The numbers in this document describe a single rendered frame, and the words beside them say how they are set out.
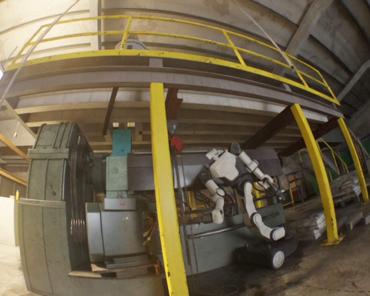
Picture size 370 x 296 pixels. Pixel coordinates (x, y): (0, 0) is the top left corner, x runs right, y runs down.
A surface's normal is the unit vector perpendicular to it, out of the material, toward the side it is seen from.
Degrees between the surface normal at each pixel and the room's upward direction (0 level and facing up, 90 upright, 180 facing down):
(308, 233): 64
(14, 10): 171
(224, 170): 108
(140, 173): 90
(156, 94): 90
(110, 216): 90
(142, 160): 78
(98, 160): 69
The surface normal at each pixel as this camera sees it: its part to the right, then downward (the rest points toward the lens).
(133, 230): 0.56, -0.39
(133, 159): 0.22, -0.59
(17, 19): 0.17, 0.84
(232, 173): -0.05, -0.07
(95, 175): 0.28, -0.13
